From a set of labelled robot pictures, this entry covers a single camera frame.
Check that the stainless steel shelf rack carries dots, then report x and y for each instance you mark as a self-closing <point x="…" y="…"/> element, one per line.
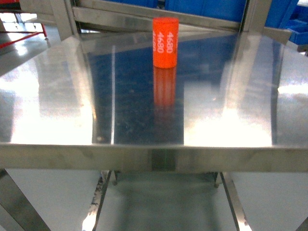
<point x="71" y="16"/>

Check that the orange cylindrical capacitor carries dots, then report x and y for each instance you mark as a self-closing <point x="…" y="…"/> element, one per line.
<point x="165" y="42"/>

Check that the blue plastic bin far right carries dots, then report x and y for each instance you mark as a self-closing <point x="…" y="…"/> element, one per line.
<point x="288" y="21"/>

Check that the blue plastic bin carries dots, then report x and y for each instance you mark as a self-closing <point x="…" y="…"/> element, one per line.
<point x="230" y="10"/>
<point x="288" y="21"/>

